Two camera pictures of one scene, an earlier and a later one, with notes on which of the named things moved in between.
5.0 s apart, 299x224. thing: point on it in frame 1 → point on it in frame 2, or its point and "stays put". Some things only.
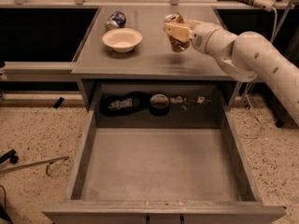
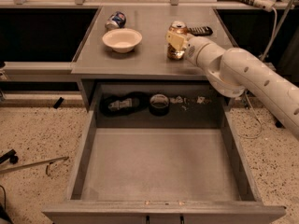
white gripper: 199,38 → 192,49
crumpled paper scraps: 199,99 stays put
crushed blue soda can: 116,21 stays put
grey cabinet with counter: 137,68 stays put
